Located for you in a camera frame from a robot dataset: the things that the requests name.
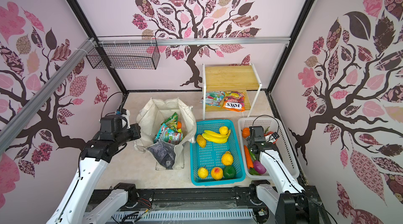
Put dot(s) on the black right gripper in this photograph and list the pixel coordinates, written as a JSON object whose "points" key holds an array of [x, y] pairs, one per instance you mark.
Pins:
{"points": [[250, 140]]}

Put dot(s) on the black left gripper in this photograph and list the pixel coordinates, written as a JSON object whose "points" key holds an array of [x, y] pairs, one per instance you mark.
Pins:
{"points": [[135, 128]]}

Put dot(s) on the beige canvas tote bag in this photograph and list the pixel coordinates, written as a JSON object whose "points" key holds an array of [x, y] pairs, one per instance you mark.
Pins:
{"points": [[151, 118]]}

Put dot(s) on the teal candy bag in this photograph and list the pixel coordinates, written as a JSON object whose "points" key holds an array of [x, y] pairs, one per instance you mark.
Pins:
{"points": [[168, 135]]}

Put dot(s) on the yellow-green candy bag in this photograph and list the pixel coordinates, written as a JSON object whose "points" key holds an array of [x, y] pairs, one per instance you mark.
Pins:
{"points": [[172, 121]]}

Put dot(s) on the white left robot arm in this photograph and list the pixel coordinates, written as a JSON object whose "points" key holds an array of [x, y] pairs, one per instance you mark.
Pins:
{"points": [[114, 134]]}

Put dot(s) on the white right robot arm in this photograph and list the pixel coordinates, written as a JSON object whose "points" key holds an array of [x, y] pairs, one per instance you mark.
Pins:
{"points": [[287, 200]]}

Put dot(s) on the orange Fox's candy bag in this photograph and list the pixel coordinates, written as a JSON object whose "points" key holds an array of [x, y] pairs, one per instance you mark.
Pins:
{"points": [[234, 101]]}

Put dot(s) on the green mint candy bag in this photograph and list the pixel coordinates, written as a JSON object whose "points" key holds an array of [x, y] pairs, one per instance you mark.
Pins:
{"points": [[214, 98]]}

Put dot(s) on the orange pumpkin left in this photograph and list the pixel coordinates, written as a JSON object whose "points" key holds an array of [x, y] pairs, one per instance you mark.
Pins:
{"points": [[246, 132]]}

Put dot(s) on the green cucumber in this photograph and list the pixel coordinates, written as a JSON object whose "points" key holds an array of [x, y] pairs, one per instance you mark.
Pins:
{"points": [[252, 156]]}

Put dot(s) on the orange carrot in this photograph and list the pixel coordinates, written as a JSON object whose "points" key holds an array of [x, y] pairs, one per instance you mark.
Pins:
{"points": [[249, 161]]}

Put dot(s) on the white plastic basket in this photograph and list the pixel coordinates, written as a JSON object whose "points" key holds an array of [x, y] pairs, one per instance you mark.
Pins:
{"points": [[283, 144]]}

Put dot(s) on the yellow bumpy fruit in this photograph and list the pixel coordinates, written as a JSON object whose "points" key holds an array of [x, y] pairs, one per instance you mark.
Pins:
{"points": [[227, 159]]}

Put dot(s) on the green avocado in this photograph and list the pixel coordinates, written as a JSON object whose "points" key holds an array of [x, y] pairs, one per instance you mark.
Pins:
{"points": [[229, 172]]}

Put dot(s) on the teal plastic basket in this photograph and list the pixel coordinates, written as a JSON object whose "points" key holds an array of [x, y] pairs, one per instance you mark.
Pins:
{"points": [[210, 156]]}

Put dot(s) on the yellow-orange wrinkled fruit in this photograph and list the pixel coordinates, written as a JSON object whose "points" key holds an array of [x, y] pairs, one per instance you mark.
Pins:
{"points": [[201, 141]]}

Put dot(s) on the yellow pear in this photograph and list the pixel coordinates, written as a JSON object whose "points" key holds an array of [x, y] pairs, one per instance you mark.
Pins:
{"points": [[203, 173]]}

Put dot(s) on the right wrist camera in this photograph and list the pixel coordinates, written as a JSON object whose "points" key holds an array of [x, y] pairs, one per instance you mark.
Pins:
{"points": [[273, 136]]}

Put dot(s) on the black wire basket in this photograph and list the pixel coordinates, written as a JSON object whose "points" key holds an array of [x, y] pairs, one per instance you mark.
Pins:
{"points": [[125, 52]]}

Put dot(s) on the white cable duct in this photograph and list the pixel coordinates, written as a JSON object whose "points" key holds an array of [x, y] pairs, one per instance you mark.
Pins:
{"points": [[168, 216]]}

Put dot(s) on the aluminium frame rail back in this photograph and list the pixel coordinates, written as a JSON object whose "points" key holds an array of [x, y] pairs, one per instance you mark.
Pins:
{"points": [[208, 41]]}

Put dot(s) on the aluminium frame rail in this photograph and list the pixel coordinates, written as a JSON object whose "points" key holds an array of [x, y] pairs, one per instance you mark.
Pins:
{"points": [[17, 124], [208, 41]]}

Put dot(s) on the aluminium frame rail left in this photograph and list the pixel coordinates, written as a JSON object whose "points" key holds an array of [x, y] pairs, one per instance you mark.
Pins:
{"points": [[17, 124]]}

